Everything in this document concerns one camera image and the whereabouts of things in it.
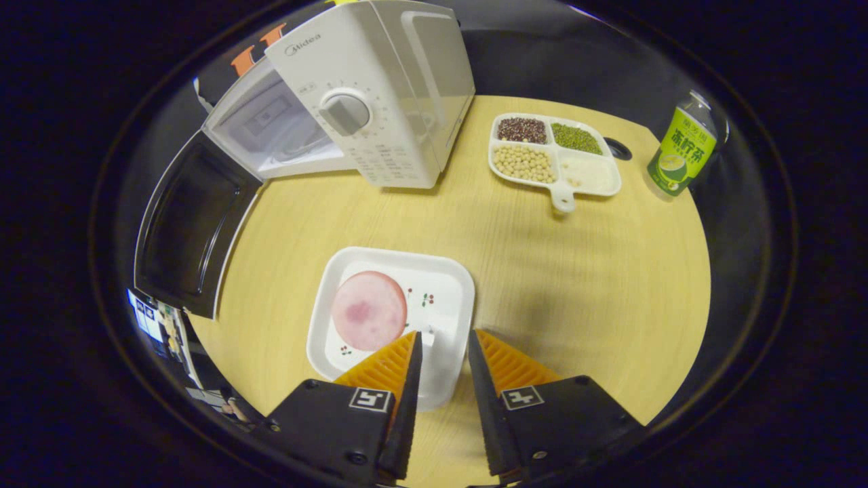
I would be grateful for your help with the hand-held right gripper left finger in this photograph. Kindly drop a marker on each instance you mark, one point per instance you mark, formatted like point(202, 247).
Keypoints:
point(407, 407)

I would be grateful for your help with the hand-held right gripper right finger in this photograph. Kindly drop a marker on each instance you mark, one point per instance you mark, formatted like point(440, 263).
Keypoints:
point(485, 407)

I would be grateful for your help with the pink ham slice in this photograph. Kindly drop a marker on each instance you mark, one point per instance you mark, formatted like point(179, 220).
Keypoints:
point(369, 310)

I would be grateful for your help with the white square plate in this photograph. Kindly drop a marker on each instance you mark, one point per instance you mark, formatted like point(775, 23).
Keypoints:
point(441, 291)

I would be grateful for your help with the white microwave oven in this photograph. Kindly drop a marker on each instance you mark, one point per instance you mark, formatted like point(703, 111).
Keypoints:
point(380, 74)

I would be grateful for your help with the white divided dish with beans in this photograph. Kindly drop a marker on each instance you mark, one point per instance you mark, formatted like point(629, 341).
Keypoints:
point(529, 163)

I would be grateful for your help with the white blue printed sign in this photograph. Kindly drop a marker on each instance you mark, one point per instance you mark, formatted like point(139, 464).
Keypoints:
point(146, 315)

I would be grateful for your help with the green label drink bottle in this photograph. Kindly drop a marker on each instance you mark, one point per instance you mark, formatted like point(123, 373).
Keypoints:
point(681, 152)

